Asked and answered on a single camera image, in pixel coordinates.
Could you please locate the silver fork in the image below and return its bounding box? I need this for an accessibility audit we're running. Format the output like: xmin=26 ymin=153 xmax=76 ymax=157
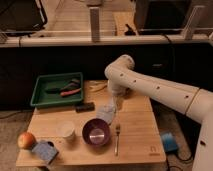
xmin=114 ymin=124 xmax=121 ymax=156

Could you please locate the white vertical post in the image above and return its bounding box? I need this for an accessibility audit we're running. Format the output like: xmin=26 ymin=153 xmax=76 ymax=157
xmin=89 ymin=7 xmax=100 ymax=42

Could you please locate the blue box on floor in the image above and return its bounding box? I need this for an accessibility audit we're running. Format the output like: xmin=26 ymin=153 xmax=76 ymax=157
xmin=160 ymin=132 xmax=178 ymax=153

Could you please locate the light blue towel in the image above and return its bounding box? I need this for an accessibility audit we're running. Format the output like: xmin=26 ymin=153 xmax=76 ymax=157
xmin=96 ymin=105 xmax=116 ymax=125

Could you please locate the banana peel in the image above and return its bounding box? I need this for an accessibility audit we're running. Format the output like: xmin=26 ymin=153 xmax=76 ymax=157
xmin=89 ymin=81 xmax=107 ymax=92

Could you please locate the red handled tool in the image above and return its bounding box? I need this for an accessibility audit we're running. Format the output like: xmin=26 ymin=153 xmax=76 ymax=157
xmin=60 ymin=88 xmax=81 ymax=97

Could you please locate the white paper cup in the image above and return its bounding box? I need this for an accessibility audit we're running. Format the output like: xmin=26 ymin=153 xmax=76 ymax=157
xmin=57 ymin=121 xmax=75 ymax=141

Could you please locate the white horizontal rail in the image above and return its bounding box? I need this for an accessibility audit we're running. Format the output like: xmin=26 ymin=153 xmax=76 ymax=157
xmin=0 ymin=34 xmax=211 ymax=48

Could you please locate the blue sponge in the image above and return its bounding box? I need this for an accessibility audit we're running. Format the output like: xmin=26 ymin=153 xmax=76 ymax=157
xmin=32 ymin=140 xmax=59 ymax=164

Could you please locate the black monitor left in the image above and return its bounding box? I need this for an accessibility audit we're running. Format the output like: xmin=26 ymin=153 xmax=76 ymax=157
xmin=0 ymin=0 xmax=48 ymax=31

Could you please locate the purple bowl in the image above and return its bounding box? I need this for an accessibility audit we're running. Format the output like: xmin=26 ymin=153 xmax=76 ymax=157
xmin=82 ymin=118 xmax=110 ymax=147

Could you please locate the black monitor right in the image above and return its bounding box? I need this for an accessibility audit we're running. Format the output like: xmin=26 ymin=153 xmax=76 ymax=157
xmin=134 ymin=0 xmax=191 ymax=35

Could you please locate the green plastic tray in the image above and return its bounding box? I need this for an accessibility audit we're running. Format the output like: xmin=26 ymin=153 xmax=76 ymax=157
xmin=30 ymin=72 xmax=84 ymax=108

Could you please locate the black rectangular block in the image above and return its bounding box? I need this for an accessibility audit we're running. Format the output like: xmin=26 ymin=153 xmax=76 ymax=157
xmin=75 ymin=102 xmax=95 ymax=112

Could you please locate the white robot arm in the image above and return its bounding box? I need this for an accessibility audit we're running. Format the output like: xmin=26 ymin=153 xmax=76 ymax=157
xmin=104 ymin=55 xmax=213 ymax=171

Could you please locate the red apple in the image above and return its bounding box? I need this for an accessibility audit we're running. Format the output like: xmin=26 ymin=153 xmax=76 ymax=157
xmin=18 ymin=132 xmax=36 ymax=149

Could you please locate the black monitor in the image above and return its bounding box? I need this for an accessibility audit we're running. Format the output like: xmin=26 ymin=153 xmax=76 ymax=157
xmin=0 ymin=0 xmax=48 ymax=31
xmin=134 ymin=0 xmax=191 ymax=35

